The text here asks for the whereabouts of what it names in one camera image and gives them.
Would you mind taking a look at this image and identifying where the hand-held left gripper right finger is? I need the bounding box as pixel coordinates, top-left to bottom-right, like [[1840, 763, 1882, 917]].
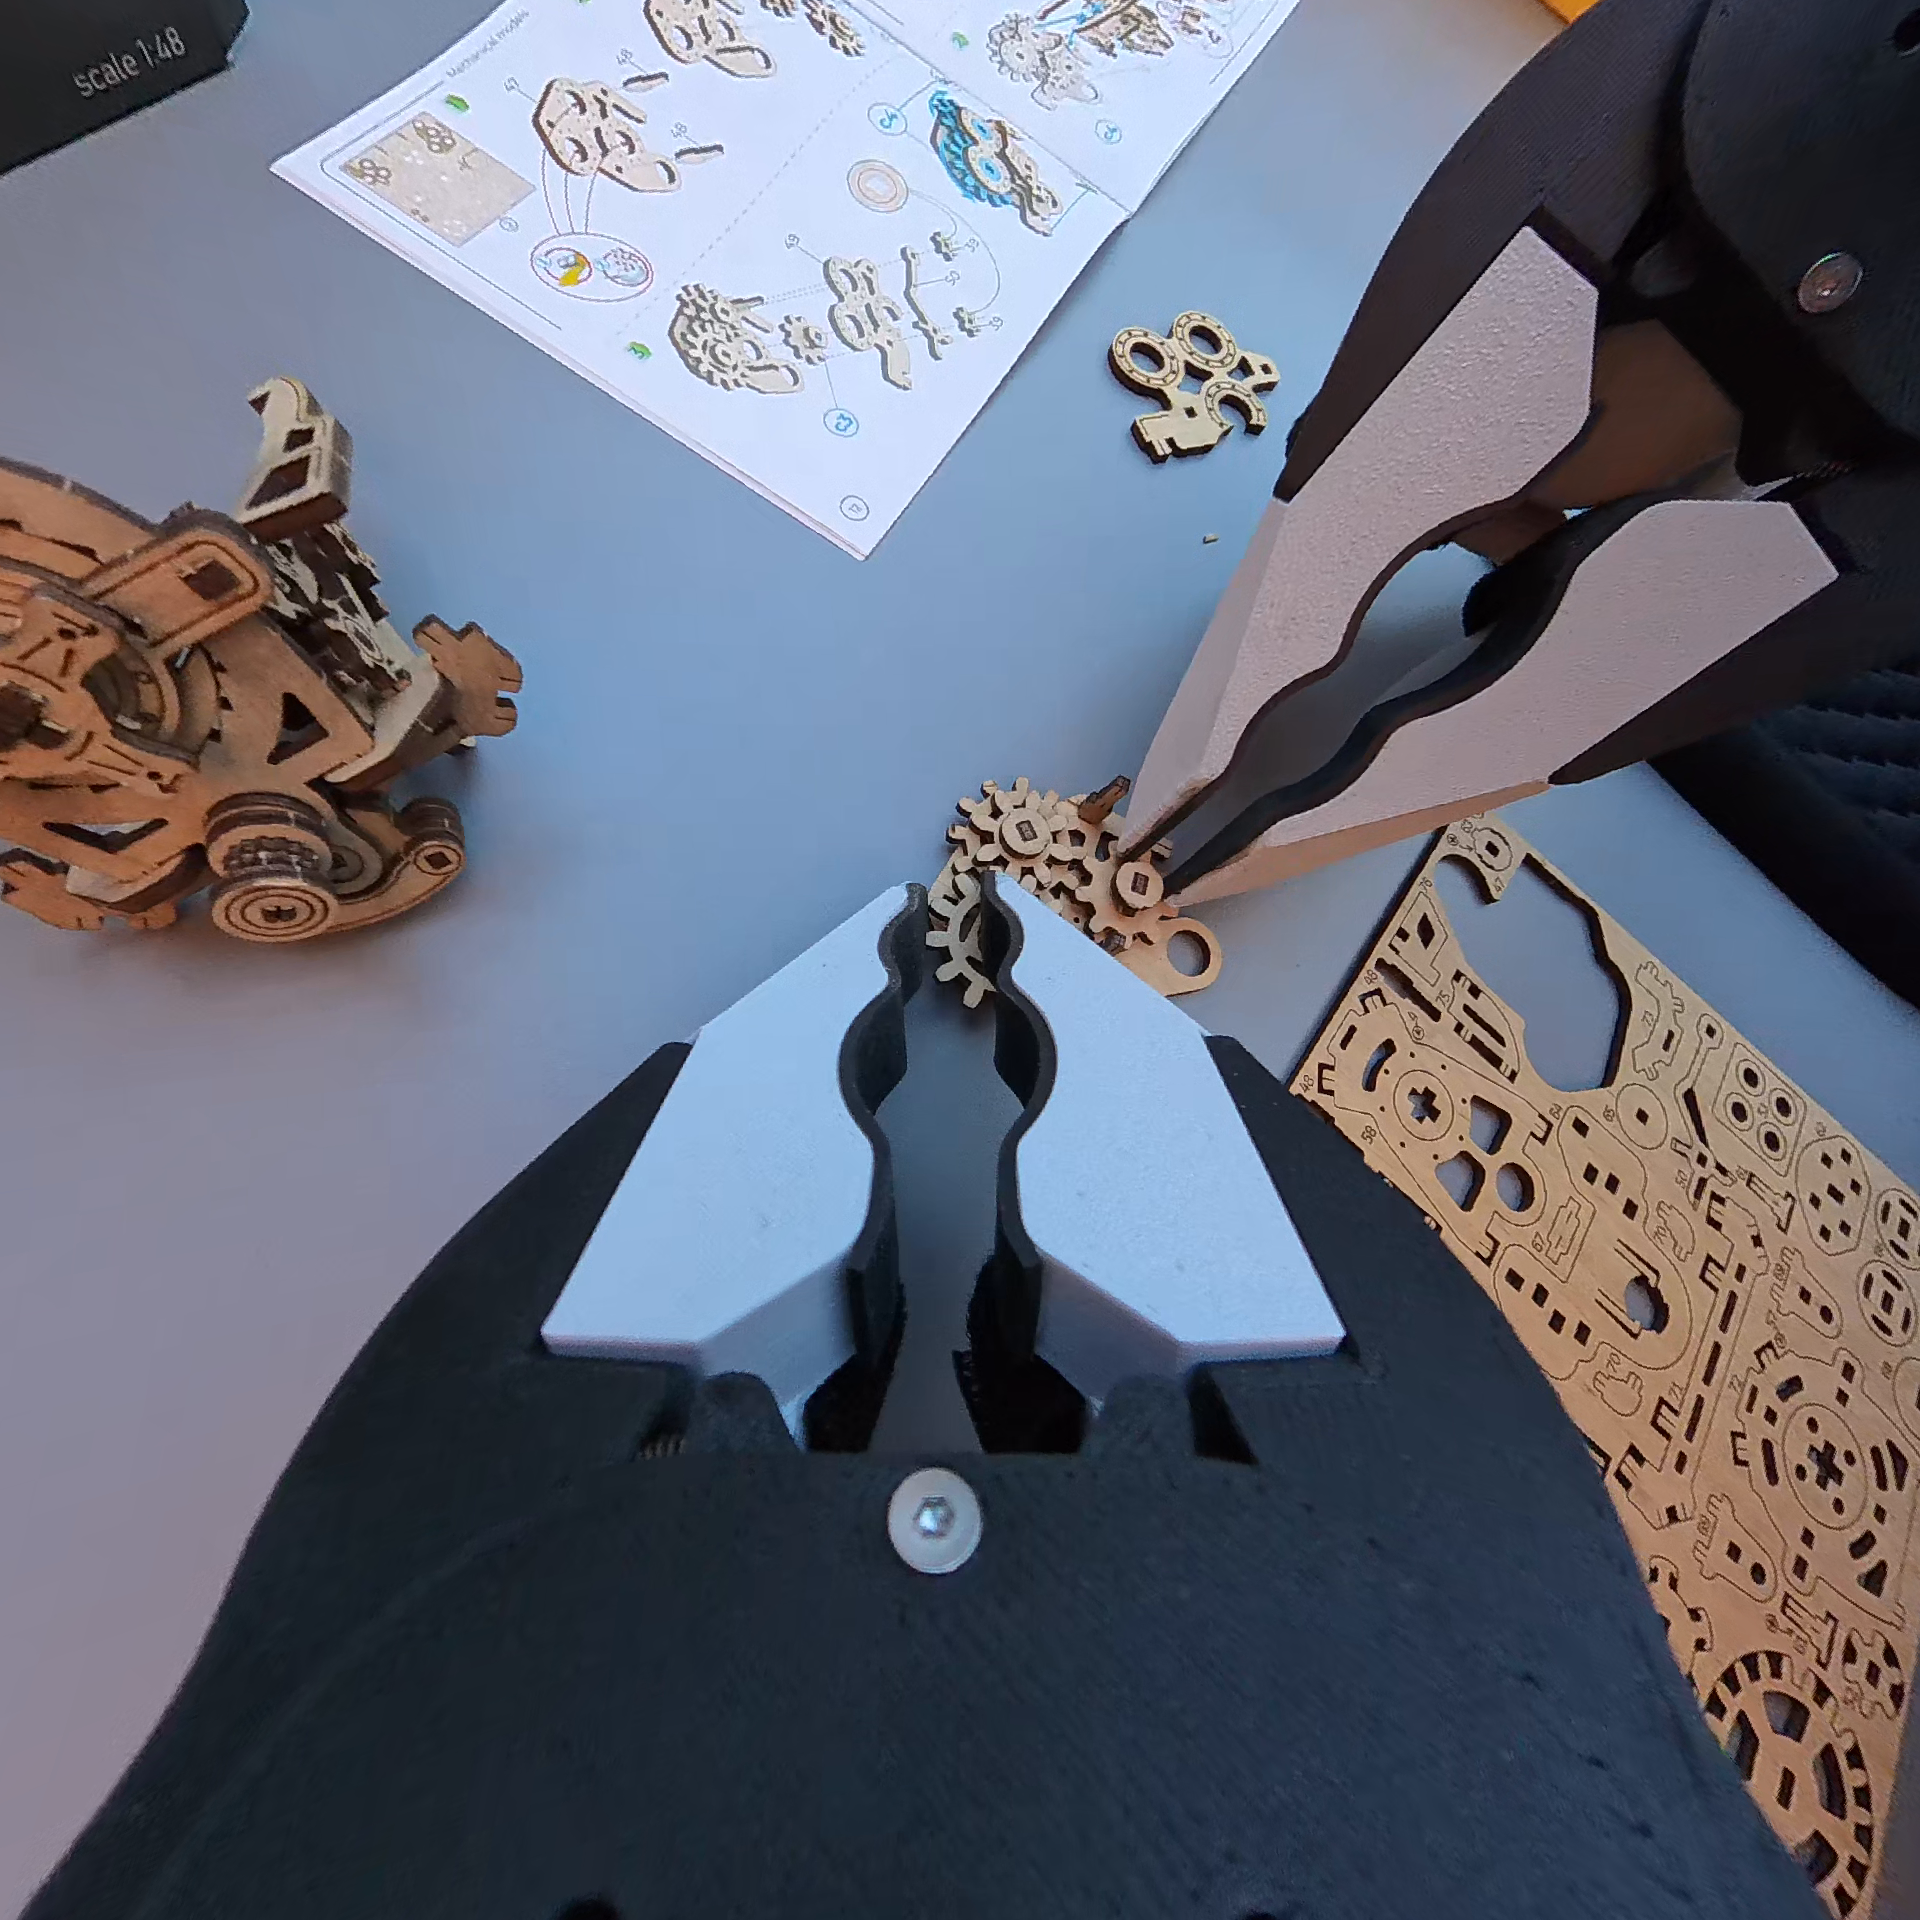
[[967, 873, 1345, 1458]]

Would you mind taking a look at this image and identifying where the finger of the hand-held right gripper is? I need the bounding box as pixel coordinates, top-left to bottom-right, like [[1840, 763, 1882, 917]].
[[1158, 494, 1840, 911], [1117, 220, 1609, 870]]

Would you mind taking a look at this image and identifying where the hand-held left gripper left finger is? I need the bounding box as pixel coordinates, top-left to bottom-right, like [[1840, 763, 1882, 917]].
[[536, 881, 939, 1458]]

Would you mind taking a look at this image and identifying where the wooden gear base plate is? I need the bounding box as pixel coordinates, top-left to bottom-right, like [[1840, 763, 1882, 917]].
[[936, 777, 1218, 1003]]

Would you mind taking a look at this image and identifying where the grey desk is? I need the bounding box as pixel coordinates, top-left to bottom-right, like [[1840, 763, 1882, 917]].
[[0, 0, 1920, 1899]]

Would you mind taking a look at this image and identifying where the wooden plate with round holes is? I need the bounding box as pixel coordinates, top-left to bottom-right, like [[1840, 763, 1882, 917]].
[[1110, 310, 1280, 464]]

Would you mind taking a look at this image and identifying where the laser-cut wooden parts sheet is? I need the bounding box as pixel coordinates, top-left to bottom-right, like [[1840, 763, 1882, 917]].
[[1289, 818, 1920, 1920]]

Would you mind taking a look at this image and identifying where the assembly instruction booklet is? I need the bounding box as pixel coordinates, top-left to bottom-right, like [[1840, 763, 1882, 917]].
[[272, 0, 1303, 561]]

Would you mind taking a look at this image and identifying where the wooden model vehicle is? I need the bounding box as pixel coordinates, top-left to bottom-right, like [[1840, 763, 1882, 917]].
[[0, 377, 525, 942]]

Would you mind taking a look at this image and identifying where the black cardboard box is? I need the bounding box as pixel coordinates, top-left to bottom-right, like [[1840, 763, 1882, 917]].
[[0, 0, 252, 178]]

